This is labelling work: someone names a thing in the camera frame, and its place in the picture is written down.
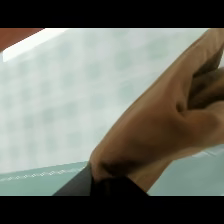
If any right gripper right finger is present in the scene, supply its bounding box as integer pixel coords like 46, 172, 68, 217
90, 175, 150, 197

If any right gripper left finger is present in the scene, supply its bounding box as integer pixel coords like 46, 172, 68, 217
52, 162, 94, 197

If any brown T-shirt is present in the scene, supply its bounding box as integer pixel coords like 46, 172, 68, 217
88, 28, 224, 194

